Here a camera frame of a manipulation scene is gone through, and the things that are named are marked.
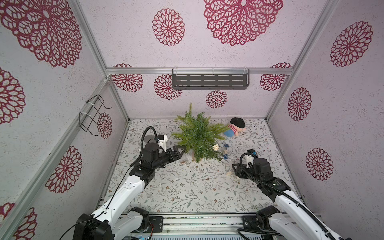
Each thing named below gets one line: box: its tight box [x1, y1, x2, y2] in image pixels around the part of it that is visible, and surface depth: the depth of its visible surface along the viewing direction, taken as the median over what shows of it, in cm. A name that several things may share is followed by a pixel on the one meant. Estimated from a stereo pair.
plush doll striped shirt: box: [224, 117, 246, 138], surface depth 109 cm
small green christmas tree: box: [171, 103, 229, 163], surface depth 77 cm
